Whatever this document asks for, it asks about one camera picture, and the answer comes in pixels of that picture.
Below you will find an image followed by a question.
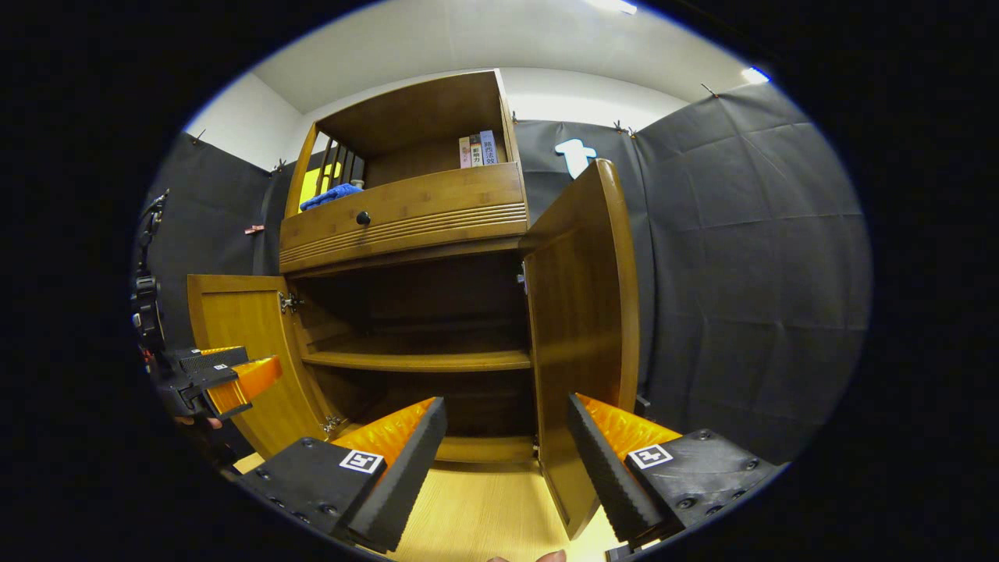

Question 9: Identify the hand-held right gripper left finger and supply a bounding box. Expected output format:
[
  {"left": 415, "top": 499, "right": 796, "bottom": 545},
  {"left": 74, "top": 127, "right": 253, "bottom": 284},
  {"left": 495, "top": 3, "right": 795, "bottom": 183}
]
[{"left": 234, "top": 397, "right": 449, "bottom": 553}]

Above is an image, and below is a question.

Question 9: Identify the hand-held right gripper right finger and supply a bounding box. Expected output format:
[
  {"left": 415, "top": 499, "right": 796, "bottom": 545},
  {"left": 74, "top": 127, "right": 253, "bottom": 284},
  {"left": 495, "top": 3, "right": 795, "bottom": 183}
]
[{"left": 566, "top": 393, "right": 785, "bottom": 549}]

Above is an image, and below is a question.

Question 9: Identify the wooden shoe cabinet door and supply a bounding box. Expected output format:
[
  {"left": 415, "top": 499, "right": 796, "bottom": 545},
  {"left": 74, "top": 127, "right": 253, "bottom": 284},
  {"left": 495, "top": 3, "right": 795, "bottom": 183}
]
[
  {"left": 519, "top": 158, "right": 642, "bottom": 541},
  {"left": 186, "top": 273, "right": 345, "bottom": 461}
]

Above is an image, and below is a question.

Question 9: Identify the wooden double-door shoe cabinet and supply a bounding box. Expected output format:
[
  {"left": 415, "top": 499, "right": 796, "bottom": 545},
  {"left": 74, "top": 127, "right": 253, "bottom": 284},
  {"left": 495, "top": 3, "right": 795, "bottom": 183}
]
[{"left": 186, "top": 69, "right": 642, "bottom": 541}]

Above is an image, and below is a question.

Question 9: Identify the wooden inner cabinet shelf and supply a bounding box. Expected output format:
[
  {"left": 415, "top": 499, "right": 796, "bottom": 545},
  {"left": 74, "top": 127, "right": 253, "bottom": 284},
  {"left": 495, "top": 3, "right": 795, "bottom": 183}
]
[{"left": 302, "top": 349, "right": 534, "bottom": 373}]

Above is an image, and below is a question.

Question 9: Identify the wooden cabinet drawer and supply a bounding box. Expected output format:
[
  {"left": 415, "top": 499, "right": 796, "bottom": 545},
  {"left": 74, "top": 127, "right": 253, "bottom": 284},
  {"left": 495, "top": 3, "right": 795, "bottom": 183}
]
[{"left": 279, "top": 162, "right": 530, "bottom": 275}]

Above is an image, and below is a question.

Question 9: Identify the blue towel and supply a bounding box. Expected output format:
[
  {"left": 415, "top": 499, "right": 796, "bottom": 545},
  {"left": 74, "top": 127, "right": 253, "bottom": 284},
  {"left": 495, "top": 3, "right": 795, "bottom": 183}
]
[{"left": 299, "top": 183, "right": 365, "bottom": 213}]

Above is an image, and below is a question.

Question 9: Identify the black backdrop cloth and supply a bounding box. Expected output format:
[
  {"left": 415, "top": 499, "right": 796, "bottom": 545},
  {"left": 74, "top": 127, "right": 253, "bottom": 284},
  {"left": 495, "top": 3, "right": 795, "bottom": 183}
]
[{"left": 133, "top": 82, "right": 873, "bottom": 466}]

